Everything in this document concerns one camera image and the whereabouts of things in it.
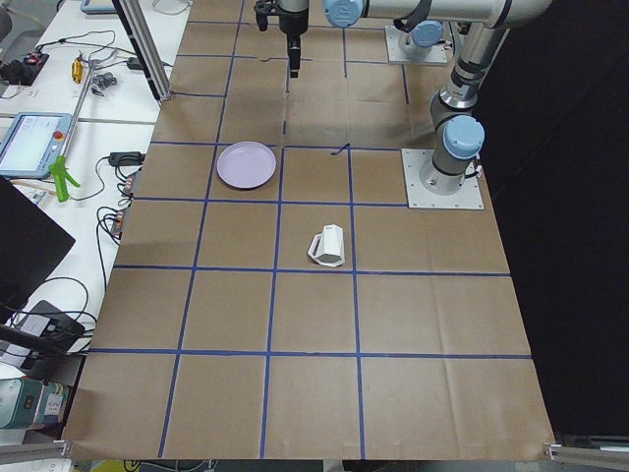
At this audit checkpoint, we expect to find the lavender plate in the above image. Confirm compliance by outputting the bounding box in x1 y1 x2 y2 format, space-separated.
216 142 276 190

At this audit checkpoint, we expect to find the green reach grabber tool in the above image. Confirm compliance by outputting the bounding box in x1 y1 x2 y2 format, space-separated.
49 61 95 203

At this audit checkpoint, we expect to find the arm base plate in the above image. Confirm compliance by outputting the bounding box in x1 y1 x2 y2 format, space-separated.
401 148 485 210
384 21 448 66

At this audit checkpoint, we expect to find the brown paper table cover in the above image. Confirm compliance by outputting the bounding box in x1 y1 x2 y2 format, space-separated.
64 1 552 460

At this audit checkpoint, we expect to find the black monitor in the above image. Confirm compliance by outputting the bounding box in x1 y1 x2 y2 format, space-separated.
1 179 76 323

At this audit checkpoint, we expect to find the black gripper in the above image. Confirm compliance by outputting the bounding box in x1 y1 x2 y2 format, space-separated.
278 9 309 79

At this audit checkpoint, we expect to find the teach pendant tablet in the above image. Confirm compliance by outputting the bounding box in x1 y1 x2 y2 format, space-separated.
1 112 72 179

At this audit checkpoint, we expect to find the black power adapter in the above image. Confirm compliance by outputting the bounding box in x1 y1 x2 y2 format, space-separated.
108 151 145 167

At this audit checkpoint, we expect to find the aluminium frame post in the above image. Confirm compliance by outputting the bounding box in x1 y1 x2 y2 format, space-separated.
112 0 172 102

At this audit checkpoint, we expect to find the yellow handled tool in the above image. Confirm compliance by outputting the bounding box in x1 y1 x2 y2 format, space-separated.
71 58 84 84

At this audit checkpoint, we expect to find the white faceted cup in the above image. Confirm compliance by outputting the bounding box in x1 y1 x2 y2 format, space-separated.
308 224 345 267

